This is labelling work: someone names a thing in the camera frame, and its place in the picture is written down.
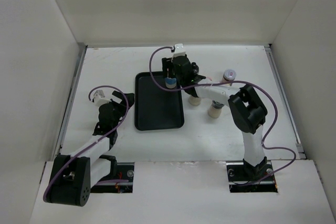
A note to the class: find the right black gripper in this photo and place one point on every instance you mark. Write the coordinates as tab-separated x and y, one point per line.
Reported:
167	63

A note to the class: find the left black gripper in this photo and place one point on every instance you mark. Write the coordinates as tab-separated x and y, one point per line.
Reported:
123	108

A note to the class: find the tall blue-band spice jar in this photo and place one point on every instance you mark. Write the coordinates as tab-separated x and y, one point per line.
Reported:
170	83

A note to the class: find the black grinder-cap spice bottle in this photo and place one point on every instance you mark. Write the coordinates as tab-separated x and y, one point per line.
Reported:
194	101

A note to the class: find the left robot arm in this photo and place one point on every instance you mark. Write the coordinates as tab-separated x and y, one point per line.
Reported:
90	169

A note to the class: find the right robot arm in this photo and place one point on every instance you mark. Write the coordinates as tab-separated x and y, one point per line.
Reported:
247	109

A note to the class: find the black knob-cap spice bottle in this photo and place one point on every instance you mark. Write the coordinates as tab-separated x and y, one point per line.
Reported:
195	68

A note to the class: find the black plastic tray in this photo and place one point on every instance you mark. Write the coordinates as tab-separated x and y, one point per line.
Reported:
156	109

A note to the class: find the purple-lid spice jar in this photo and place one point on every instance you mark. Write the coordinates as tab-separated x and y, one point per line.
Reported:
229	75

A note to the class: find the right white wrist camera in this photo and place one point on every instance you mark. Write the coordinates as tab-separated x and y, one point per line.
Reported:
178	50

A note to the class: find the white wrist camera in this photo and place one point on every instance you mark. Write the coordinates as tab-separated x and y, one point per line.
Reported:
99	98
178	50

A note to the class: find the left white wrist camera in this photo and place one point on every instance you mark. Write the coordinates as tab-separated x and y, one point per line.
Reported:
99	98

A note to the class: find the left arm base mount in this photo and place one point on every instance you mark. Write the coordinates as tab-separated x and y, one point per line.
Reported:
119	181

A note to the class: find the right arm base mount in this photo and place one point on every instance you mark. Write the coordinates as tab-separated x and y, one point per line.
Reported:
240	182

